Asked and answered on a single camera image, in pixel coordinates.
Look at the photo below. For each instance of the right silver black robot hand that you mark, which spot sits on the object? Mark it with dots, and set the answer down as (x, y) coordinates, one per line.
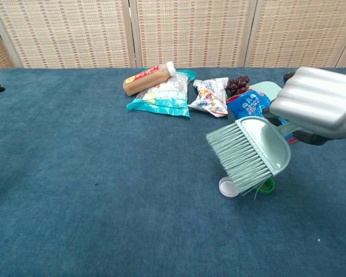
(314, 98)

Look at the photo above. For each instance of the green plastic scrub brush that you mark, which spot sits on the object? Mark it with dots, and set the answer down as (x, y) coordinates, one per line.
(265, 144)

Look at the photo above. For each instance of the green bottle cap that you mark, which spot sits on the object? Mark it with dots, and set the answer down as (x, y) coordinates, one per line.
(268, 189)

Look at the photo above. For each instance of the white bottle cap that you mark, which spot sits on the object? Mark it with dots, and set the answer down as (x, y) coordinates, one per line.
(227, 189)

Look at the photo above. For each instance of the light green dustpan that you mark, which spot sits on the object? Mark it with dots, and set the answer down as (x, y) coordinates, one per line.
(269, 88)

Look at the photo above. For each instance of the blue snack bag with barcode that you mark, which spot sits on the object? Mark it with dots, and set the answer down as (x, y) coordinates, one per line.
(248, 105)

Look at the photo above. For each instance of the dark red grape bunch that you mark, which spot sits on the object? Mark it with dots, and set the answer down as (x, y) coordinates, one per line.
(237, 84)

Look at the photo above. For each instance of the white blue snack bag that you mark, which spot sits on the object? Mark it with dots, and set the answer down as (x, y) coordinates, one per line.
(209, 98)

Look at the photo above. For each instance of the blue felt table cover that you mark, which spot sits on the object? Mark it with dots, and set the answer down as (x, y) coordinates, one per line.
(75, 173)

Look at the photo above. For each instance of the woven bamboo folding screen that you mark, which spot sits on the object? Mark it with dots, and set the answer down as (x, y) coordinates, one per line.
(190, 34)

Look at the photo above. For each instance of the teal white snack bag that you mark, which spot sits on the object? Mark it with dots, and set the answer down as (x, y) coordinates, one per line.
(167, 101)

